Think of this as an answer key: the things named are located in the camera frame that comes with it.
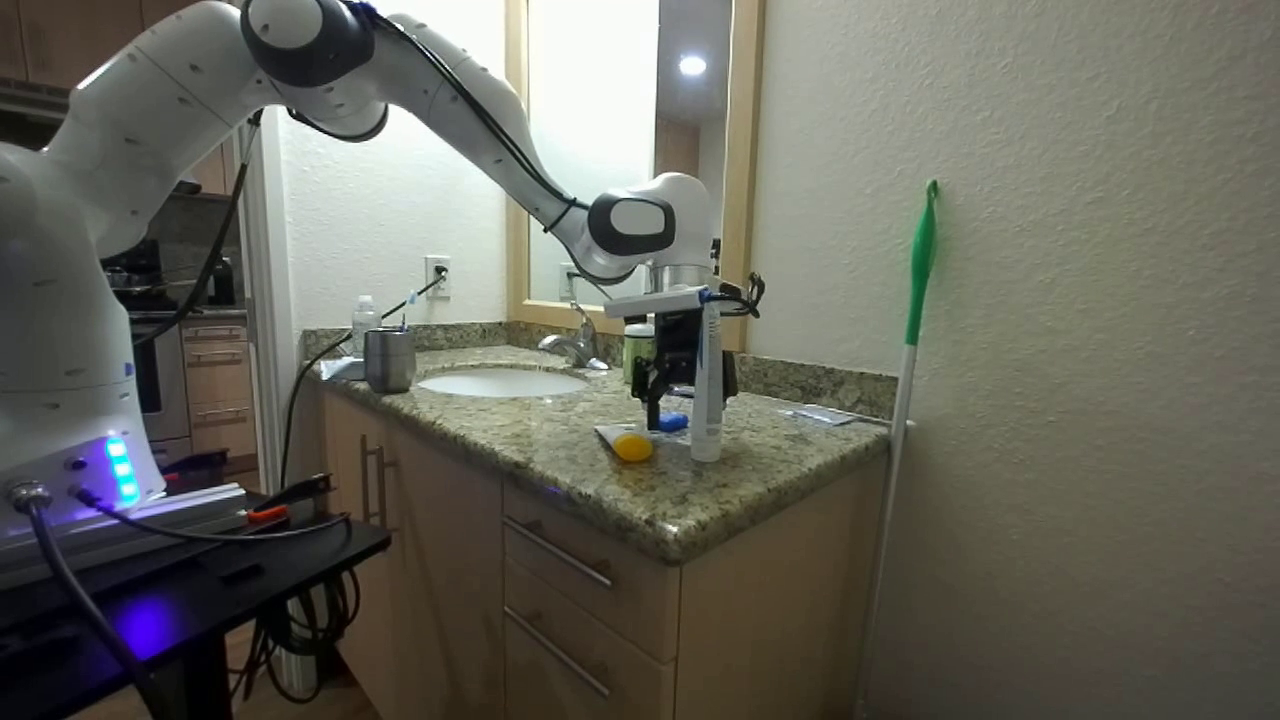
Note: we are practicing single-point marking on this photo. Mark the white sink basin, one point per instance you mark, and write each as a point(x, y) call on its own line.
point(501, 381)

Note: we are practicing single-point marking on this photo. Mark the stainless steel cup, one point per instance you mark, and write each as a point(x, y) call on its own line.
point(391, 360)

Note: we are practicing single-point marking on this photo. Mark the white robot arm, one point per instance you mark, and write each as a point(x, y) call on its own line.
point(161, 104)

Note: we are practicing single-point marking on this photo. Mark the white sunscreen tube yellow cap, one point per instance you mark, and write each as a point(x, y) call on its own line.
point(632, 451)

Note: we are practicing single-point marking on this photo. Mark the clear plastic bottle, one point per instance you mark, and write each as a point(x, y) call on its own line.
point(367, 320)

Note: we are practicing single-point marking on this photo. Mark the wood framed mirror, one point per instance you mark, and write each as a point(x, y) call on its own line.
point(603, 120)

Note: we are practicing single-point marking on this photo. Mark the blue dental floss box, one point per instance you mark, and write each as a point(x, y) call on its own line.
point(674, 424)

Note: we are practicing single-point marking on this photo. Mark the wooden vanity cabinet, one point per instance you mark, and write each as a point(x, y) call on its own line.
point(763, 627)

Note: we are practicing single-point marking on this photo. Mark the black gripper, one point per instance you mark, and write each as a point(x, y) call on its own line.
point(668, 349)

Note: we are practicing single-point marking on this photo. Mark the white wall outlet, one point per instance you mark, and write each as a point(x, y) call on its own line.
point(436, 275)

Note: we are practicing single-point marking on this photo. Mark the silver wrist camera bar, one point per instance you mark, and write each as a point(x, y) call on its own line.
point(660, 303)

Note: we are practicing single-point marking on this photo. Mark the chrome faucet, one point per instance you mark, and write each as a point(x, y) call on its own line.
point(576, 349)

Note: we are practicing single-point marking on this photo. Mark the tall white lotion tube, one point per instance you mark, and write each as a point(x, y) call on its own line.
point(709, 401)

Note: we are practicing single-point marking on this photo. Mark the wooden kitchen cabinet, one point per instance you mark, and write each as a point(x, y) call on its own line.
point(215, 395)

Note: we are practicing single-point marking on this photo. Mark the black robot table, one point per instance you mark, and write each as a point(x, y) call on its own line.
point(202, 587)

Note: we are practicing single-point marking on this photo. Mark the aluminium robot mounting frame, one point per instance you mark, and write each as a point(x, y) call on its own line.
point(121, 521)

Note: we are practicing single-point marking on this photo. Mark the orange black clamp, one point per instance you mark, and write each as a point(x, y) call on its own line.
point(275, 512)

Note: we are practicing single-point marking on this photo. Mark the pale plastic packet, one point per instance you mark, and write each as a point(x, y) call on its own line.
point(825, 419)

